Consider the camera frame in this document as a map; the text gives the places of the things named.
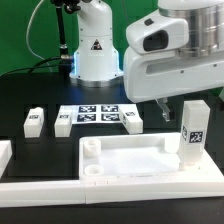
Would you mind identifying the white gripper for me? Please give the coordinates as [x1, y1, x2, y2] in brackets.
[124, 47, 224, 120]

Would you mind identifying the white desk top tray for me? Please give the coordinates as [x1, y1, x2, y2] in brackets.
[79, 133, 224, 186]

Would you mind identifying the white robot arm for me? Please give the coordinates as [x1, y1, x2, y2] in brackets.
[70, 0, 224, 117]

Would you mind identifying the white marker sheet with tags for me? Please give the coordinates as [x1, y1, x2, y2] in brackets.
[58, 104, 138, 124]

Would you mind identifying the white L-shaped fence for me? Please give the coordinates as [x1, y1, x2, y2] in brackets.
[0, 181, 224, 208]

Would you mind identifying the white block left edge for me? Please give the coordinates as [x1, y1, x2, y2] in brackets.
[0, 140, 12, 178]

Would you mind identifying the black cable on table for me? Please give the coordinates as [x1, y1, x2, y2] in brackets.
[0, 57, 63, 77]

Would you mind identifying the black camera stand pole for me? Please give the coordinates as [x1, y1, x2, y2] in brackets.
[50, 0, 81, 78]

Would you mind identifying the grey cable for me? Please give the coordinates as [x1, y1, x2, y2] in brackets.
[25, 0, 53, 73]

